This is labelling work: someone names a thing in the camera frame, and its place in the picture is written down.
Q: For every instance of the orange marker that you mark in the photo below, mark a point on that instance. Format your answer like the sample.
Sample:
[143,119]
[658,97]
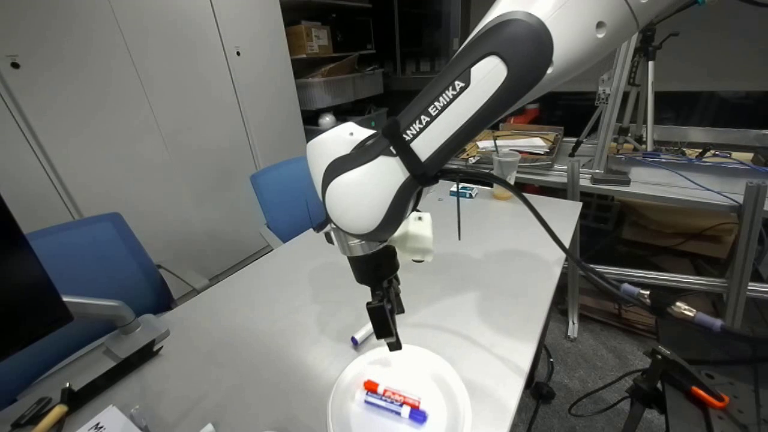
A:
[393,391]

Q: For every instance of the aluminium frame post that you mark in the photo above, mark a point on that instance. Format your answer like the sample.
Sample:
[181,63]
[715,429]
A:
[616,112]

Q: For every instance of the small blue box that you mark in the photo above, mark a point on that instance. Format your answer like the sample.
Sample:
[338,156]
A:
[466,192]

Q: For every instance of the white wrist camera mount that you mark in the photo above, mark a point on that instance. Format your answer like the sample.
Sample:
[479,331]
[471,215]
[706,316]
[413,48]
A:
[413,239]

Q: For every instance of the clear plastic cup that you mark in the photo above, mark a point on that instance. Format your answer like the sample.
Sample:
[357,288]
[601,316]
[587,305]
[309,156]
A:
[505,172]

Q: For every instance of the printed paper sheet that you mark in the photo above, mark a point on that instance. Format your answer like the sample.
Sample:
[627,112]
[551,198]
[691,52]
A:
[109,421]

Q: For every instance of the grey camera tripod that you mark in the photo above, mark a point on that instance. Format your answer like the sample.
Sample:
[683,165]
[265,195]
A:
[647,87]

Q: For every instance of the black monitor clamp base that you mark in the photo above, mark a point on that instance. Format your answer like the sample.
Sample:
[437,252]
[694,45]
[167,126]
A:
[111,373]

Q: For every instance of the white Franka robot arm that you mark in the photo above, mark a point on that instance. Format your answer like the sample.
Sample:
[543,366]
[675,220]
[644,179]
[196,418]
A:
[448,105]

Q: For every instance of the aluminium bench leg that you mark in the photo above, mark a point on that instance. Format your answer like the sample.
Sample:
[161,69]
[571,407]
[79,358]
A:
[745,255]

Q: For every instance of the small blue chair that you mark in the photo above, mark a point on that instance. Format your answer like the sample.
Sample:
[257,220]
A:
[285,199]

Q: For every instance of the black monitor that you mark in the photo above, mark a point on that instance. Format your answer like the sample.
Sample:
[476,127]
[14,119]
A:
[26,297]

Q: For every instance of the cardboard box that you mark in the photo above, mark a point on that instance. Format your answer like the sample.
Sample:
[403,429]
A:
[309,36]

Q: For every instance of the cluttered workbench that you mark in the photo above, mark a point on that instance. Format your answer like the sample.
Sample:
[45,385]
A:
[663,180]

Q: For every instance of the white cabinet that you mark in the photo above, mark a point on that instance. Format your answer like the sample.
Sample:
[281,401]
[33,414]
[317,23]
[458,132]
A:
[145,121]

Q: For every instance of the white round plate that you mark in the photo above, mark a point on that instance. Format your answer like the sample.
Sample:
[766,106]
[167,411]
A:
[441,376]

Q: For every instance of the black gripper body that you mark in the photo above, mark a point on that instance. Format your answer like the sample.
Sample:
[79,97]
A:
[375,267]

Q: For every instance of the large blue chair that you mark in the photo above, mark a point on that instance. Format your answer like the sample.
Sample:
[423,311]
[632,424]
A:
[97,265]

